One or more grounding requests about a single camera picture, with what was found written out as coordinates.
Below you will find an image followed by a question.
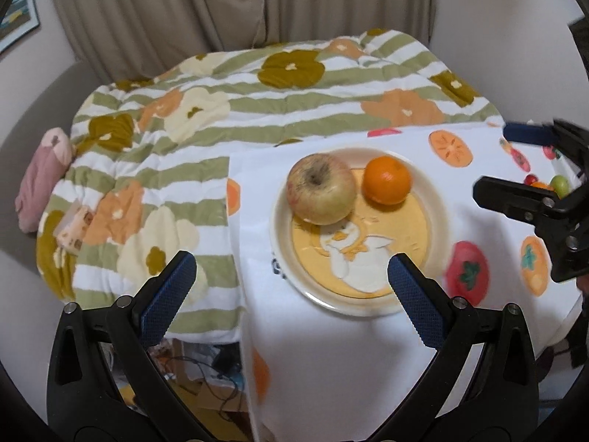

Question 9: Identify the grey sofa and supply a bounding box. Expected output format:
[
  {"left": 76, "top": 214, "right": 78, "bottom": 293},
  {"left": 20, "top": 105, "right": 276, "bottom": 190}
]
[{"left": 0, "top": 60, "right": 97, "bottom": 295}]

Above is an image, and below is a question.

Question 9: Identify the white fruit-printed cloth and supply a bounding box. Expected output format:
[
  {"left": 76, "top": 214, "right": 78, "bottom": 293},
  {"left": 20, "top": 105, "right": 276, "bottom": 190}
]
[{"left": 228, "top": 124, "right": 585, "bottom": 442}]

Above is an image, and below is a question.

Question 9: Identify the beige curtain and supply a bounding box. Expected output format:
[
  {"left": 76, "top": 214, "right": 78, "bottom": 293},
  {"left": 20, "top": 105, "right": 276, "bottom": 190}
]
[{"left": 48, "top": 0, "right": 435, "bottom": 84}]

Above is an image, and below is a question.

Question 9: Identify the small printed packet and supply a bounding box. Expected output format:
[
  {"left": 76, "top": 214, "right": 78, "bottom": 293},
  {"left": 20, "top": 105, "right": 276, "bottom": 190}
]
[{"left": 55, "top": 200, "right": 95, "bottom": 256}]

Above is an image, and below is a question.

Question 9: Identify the yellow-red apple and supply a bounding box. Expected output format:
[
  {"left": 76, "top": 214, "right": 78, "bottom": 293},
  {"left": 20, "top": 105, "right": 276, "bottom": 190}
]
[{"left": 286, "top": 153, "right": 357, "bottom": 225}]

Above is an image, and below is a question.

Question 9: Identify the large orange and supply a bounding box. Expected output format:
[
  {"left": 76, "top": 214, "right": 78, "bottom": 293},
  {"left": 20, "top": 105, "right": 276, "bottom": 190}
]
[{"left": 361, "top": 155, "right": 412, "bottom": 206}]

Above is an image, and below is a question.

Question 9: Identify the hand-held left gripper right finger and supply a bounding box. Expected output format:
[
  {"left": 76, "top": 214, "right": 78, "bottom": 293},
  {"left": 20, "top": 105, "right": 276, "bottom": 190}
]
[{"left": 368, "top": 253, "right": 539, "bottom": 442}]

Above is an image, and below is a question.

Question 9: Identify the cream plate with duck print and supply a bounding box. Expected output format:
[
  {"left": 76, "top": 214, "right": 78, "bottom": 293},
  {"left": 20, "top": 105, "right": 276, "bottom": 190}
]
[{"left": 269, "top": 147, "right": 449, "bottom": 318}]

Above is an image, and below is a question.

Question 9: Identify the framed wall picture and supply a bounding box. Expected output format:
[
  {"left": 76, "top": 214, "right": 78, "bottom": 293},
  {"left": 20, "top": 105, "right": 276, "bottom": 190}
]
[{"left": 0, "top": 0, "right": 41, "bottom": 53}]

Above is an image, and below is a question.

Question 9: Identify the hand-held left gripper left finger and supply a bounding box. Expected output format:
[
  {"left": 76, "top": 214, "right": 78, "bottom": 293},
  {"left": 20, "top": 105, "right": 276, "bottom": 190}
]
[{"left": 46, "top": 251, "right": 212, "bottom": 442}]

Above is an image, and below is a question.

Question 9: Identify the pink plush pillow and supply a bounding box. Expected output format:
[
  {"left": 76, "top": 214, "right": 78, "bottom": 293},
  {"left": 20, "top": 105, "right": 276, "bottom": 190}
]
[{"left": 15, "top": 127, "right": 74, "bottom": 233}]

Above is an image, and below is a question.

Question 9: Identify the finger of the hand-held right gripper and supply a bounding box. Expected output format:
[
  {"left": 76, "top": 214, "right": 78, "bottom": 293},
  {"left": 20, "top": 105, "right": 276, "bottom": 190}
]
[
  {"left": 474, "top": 176, "right": 589, "bottom": 283},
  {"left": 504, "top": 119, "right": 589, "bottom": 166}
]

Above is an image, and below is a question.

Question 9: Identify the floral striped blanket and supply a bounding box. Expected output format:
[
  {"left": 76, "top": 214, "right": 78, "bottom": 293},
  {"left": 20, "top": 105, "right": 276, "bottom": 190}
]
[{"left": 37, "top": 29, "right": 504, "bottom": 346}]

